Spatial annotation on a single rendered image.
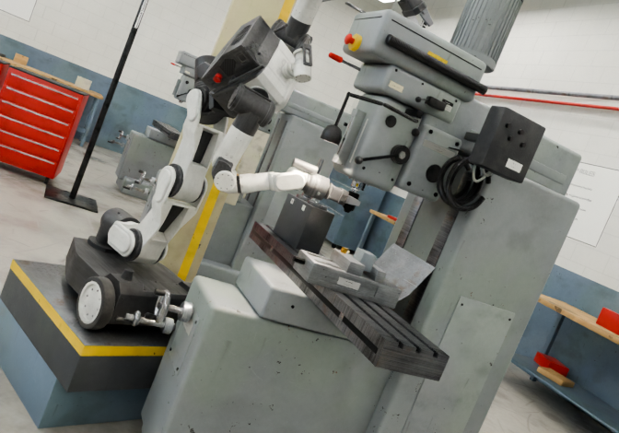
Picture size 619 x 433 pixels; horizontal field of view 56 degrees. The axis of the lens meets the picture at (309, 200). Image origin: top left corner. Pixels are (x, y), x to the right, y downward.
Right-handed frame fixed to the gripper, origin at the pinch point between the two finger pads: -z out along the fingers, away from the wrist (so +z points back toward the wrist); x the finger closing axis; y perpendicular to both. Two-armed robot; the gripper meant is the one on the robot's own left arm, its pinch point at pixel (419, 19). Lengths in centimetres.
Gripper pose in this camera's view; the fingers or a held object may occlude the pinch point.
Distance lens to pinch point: 228.0
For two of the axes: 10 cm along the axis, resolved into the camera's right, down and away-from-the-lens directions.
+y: 7.7, -6.4, 1.1
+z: -5.7, -7.4, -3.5
